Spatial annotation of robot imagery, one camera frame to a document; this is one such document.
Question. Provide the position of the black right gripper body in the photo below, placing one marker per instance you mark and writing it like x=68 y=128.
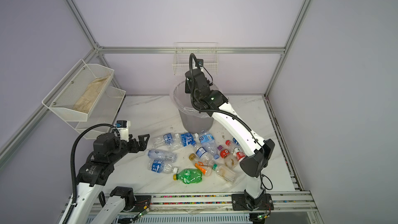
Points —
x=186 y=89

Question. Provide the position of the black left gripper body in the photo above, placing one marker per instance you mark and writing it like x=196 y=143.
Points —
x=130 y=146

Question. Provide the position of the crushed bottle blue label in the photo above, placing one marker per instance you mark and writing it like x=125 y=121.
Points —
x=188 y=138

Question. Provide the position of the green plastic bottle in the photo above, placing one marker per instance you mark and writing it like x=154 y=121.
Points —
x=189 y=176

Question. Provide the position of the clear bottle green cap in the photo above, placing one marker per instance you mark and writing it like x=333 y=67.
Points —
x=225 y=173

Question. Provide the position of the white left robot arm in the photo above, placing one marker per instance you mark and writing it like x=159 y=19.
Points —
x=88 y=182

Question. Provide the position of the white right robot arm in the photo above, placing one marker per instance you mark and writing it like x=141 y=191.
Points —
x=258 y=151

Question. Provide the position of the clear plastic bin liner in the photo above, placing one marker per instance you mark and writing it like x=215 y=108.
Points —
x=182 y=101

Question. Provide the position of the grey mesh waste bin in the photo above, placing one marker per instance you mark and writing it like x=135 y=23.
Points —
x=196 y=124

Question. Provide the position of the clear bottle blue label white cap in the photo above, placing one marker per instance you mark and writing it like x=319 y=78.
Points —
x=169 y=140

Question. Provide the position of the lower white mesh shelf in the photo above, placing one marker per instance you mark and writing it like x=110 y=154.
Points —
x=105 y=111

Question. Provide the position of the white mesh shelf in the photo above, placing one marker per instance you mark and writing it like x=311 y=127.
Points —
x=63 y=97
x=105 y=111

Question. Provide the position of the beige cloth in shelf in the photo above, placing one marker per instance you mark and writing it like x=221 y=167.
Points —
x=87 y=100

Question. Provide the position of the large clear bottle light-blue label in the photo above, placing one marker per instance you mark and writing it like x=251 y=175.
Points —
x=208 y=142

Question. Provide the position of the small bottle blue cap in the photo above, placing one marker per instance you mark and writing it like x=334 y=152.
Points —
x=201 y=154

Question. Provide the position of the upper white mesh shelf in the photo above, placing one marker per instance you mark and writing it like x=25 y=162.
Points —
x=63 y=97

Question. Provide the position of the orange label bottle yellow cap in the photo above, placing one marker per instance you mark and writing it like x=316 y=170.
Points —
x=204 y=165

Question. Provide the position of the red label bottle purple cap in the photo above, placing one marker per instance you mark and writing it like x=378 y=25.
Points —
x=224 y=152

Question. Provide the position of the clear brownish crushed bottle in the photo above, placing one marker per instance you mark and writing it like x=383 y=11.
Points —
x=230 y=162

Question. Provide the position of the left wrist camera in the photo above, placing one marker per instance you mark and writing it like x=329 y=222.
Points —
x=123 y=128

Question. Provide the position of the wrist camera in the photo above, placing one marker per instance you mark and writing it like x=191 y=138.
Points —
x=123 y=128
x=199 y=63

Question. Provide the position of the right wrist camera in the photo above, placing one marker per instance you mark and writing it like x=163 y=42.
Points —
x=199 y=63

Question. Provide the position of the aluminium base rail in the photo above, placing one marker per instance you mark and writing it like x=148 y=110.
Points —
x=212 y=208

